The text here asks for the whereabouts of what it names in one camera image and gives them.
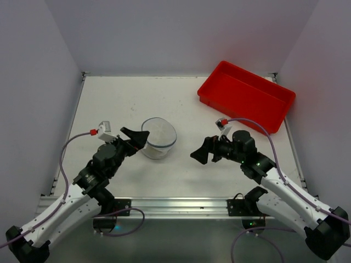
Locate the aluminium front rail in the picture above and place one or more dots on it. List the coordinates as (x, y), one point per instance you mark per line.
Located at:
(167, 208)

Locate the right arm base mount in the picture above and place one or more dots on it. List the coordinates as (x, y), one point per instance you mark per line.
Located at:
(245, 207)

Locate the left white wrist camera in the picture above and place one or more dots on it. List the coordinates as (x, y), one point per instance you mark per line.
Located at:
(104, 132)

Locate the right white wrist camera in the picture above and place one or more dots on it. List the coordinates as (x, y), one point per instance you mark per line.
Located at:
(223, 126)

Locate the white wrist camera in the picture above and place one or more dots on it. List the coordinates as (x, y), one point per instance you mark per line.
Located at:
(223, 126)
(104, 132)

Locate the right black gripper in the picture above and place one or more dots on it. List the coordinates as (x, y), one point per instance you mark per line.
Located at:
(214, 148)

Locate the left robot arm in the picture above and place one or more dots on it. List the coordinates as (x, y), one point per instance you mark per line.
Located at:
(86, 197)

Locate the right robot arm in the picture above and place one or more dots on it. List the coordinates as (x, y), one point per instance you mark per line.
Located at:
(324, 229)

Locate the white mesh laundry bag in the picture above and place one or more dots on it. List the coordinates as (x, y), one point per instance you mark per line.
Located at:
(161, 139)

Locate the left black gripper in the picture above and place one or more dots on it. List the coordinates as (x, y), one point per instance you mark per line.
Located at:
(125, 142)

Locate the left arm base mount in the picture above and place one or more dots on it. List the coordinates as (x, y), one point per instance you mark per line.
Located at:
(109, 223)

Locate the red plastic bin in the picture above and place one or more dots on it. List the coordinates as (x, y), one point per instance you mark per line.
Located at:
(239, 93)

